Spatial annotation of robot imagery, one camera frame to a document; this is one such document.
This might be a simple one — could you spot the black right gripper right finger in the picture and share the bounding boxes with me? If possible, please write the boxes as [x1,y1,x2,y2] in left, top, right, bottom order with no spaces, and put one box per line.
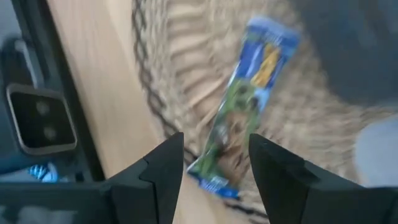
[248,134,368,224]

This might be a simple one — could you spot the blue striped object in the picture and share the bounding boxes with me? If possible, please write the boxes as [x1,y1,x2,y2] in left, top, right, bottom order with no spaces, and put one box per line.
[27,162,60,183]

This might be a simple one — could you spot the round woven placemat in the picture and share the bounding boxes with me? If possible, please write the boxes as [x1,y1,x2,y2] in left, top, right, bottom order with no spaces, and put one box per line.
[130,0,398,224]

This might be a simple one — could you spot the blue green granola bar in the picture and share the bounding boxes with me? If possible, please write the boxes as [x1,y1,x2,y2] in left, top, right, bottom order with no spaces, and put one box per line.
[186,15,302,200]

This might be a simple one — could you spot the black grey-rimmed camera box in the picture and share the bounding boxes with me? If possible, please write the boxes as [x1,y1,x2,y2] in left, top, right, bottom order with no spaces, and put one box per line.
[5,83,78,156]

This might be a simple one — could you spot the black plastic tray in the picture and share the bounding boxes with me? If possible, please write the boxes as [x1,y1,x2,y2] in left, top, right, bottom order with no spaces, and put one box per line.
[289,0,398,108]

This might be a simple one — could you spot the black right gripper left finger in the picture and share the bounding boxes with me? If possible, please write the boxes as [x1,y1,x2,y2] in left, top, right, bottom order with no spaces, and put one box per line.
[107,132,185,224]

